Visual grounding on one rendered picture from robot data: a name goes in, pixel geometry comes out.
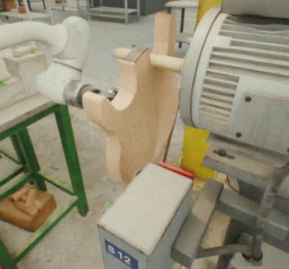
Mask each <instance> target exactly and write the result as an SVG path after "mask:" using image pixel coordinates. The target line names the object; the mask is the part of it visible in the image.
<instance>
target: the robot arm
mask: <svg viewBox="0 0 289 269"><path fill-rule="evenodd" d="M31 41H37V42H41V43H43V44H45V46H46V49H47V52H48V53H49V54H51V55H52V56H53V59H52V63H51V66H50V68H49V69H48V70H47V71H45V72H43V73H41V74H40V75H39V76H38V77H37V79H36V87H37V90H38V91H39V92H40V93H41V94H42V95H43V96H44V97H46V98H47V99H50V100H52V101H54V102H56V103H59V104H63V105H70V106H74V107H76V108H79V109H84V107H83V104H82V96H83V95H84V93H86V92H92V93H95V94H98V95H100V96H104V97H106V98H107V99H108V100H109V101H110V102H111V101H112V100H113V99H114V98H115V96H116V95H117V94H118V92H119V89H116V88H115V87H113V86H112V87H111V90H110V91H109V92H103V91H101V90H99V89H97V88H94V87H93V86H92V85H90V84H88V83H85V82H83V81H81V75H82V70H83V69H84V66H85V64H86V61H87V58H88V55H89V51H90V46H91V29H90V27H89V25H88V23H87V22H86V21H85V20H84V19H82V18H79V17H78V16H70V17H68V18H67V19H65V20H64V21H63V24H60V23H59V24H56V25H55V26H51V25H49V24H45V23H40V22H37V21H24V22H18V23H13V24H7V25H2V26H0V50H3V49H6V48H9V47H13V46H16V45H20V44H23V43H26V42H31Z"/></svg>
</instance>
